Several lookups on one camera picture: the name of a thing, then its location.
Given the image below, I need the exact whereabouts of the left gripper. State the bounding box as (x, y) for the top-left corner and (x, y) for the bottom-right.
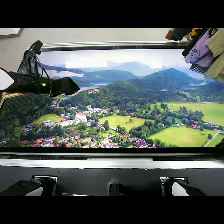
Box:
(13, 70), (55, 98)

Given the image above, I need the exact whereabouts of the heap of clothes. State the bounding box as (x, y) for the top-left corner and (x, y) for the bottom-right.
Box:
(164, 27), (209, 43)

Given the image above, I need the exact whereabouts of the black checked garment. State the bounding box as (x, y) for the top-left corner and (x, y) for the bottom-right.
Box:
(189, 62), (210, 76)

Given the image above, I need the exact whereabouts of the lilac garment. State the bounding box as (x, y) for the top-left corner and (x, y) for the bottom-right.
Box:
(183, 31), (216, 70)

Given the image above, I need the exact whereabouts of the khaki garment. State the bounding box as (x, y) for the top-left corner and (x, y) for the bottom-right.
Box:
(203, 27), (224, 83)

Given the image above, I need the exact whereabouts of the silver frame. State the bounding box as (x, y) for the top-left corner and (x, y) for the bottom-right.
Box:
(0, 39), (224, 197)

